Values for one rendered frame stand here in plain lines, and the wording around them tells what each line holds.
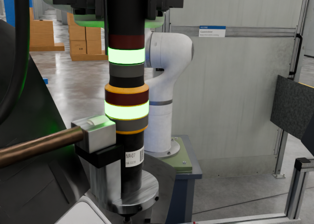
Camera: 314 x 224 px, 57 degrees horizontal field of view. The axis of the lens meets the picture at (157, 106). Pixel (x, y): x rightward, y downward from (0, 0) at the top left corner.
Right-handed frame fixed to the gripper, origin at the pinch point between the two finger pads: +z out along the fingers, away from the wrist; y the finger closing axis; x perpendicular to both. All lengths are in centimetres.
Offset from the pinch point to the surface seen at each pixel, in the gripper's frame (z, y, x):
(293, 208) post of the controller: -35, -52, -56
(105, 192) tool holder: 3.2, 2.2, -17.8
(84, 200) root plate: 3.6, 4.2, -18.1
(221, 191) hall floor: -163, -91, -146
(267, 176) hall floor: -179, -142, -146
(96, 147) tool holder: 3.9, 2.9, -12.4
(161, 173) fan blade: -17.4, -7.9, -29.5
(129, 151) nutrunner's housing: 1.7, -0.3, -14.2
